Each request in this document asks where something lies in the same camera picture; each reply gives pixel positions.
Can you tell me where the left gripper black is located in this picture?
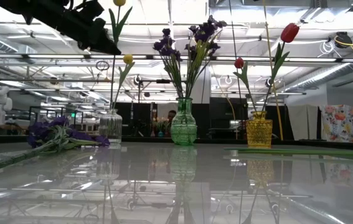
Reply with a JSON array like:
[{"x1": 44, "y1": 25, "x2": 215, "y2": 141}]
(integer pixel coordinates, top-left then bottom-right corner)
[{"x1": 48, "y1": 9, "x2": 122, "y2": 55}]

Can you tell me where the yellow artificial tulip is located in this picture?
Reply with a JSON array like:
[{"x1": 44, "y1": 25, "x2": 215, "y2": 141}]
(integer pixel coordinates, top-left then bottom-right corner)
[
  {"x1": 108, "y1": 0, "x2": 133, "y2": 142},
  {"x1": 112, "y1": 54, "x2": 136, "y2": 142}
]

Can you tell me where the purple artificial flower bunch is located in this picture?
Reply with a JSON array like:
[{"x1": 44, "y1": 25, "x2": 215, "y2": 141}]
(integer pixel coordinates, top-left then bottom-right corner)
[
  {"x1": 184, "y1": 15, "x2": 227, "y2": 99},
  {"x1": 153, "y1": 27, "x2": 185, "y2": 99},
  {"x1": 0, "y1": 115, "x2": 111, "y2": 178}
]

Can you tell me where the clear ribbed glass vase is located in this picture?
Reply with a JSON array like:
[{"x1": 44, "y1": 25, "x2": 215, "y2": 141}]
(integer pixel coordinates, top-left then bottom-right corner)
[{"x1": 98, "y1": 108, "x2": 123, "y2": 144}]

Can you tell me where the green glass vase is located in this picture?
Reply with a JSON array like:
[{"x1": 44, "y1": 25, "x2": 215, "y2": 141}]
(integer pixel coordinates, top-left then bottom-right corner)
[{"x1": 169, "y1": 96, "x2": 198, "y2": 146}]

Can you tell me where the yellow glass vase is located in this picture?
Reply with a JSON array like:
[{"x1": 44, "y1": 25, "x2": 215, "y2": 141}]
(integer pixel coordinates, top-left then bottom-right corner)
[{"x1": 245, "y1": 111, "x2": 273, "y2": 148}]

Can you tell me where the long ceiling light bar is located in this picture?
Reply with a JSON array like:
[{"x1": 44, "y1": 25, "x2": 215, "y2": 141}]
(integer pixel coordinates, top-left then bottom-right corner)
[{"x1": 0, "y1": 53, "x2": 353, "y2": 63}]

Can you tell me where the black partition panel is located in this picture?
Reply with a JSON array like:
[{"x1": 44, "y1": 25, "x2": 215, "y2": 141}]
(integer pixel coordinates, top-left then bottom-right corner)
[
  {"x1": 112, "y1": 101, "x2": 158, "y2": 137},
  {"x1": 191, "y1": 97, "x2": 248, "y2": 140}
]

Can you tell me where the white pillar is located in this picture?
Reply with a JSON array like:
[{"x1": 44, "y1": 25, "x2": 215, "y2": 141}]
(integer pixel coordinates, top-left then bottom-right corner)
[{"x1": 191, "y1": 68, "x2": 212, "y2": 104}]

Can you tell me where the white hanging cloth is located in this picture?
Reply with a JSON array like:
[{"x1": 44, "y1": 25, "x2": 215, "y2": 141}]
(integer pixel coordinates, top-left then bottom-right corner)
[{"x1": 286, "y1": 104, "x2": 319, "y2": 141}]

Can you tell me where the floral print cloth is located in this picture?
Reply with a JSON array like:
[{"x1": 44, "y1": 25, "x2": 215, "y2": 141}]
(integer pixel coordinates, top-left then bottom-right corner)
[{"x1": 319, "y1": 105, "x2": 353, "y2": 142}]

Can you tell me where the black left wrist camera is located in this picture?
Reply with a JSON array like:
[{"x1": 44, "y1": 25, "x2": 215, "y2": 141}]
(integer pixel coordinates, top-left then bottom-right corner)
[{"x1": 67, "y1": 0, "x2": 106, "y2": 27}]

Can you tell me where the black metal frame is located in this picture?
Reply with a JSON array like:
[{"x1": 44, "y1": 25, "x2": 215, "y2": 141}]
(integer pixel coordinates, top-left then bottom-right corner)
[{"x1": 136, "y1": 78, "x2": 189, "y2": 105}]

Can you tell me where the black hanging cable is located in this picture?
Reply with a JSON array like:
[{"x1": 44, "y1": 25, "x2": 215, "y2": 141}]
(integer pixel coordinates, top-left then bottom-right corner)
[{"x1": 228, "y1": 0, "x2": 243, "y2": 103}]

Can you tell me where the yellow hanging cable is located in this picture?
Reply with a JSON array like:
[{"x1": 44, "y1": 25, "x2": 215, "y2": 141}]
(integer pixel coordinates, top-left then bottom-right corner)
[{"x1": 262, "y1": 0, "x2": 285, "y2": 141}]

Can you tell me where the black reel with yellow cable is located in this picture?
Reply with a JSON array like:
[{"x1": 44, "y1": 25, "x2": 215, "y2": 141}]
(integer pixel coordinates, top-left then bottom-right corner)
[{"x1": 334, "y1": 30, "x2": 353, "y2": 49}]

